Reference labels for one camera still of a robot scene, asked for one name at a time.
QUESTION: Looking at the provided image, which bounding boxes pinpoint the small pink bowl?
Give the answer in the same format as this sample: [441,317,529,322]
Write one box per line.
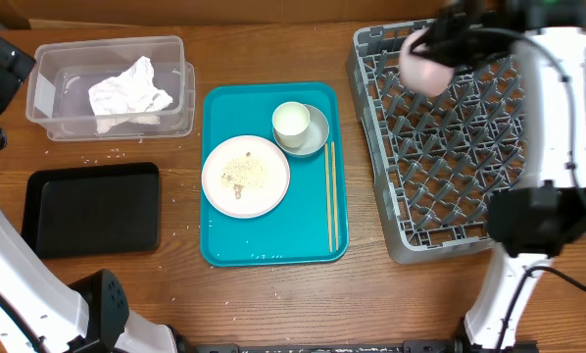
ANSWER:
[399,28,455,97]

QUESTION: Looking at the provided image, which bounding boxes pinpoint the white napkin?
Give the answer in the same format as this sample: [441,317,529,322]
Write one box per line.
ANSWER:
[88,56,173,134]

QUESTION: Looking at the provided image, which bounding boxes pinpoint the cream cup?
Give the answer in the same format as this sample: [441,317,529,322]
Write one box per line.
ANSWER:
[271,102,310,148]

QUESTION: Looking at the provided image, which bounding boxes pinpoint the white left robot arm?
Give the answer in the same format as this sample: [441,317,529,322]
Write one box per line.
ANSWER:
[0,36,193,352]

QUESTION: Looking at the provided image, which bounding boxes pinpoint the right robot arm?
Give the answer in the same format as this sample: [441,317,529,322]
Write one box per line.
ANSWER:
[400,0,586,352]

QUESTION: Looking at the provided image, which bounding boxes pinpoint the grey dishwasher rack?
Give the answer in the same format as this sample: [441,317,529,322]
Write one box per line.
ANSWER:
[346,1,586,265]

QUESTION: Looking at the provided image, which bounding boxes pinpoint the clear plastic bin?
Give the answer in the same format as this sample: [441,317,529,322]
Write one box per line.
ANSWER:
[25,35,196,141]

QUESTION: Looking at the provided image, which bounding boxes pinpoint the right wooden chopstick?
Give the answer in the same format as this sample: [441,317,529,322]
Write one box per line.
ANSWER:
[331,141,340,250]

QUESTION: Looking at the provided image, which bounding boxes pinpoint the wooden chopstick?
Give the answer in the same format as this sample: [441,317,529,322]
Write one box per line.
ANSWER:
[323,143,333,253]
[331,141,340,250]

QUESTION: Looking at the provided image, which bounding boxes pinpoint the black tray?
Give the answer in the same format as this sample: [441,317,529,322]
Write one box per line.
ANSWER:
[21,162,161,259]

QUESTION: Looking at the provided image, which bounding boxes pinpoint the grey bowl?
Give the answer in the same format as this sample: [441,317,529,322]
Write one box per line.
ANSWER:
[272,104,330,158]

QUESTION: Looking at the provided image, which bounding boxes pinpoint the left wooden chopstick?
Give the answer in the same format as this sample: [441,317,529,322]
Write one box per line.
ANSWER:
[323,143,333,253]

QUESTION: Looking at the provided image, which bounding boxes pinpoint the large white plate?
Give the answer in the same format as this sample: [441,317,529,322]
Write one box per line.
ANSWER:
[201,135,291,219]

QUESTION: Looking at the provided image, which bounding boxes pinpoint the teal serving tray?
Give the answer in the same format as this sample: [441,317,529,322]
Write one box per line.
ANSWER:
[200,82,350,267]

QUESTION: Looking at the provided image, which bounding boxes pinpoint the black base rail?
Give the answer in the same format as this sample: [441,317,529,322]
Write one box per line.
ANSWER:
[192,340,539,353]

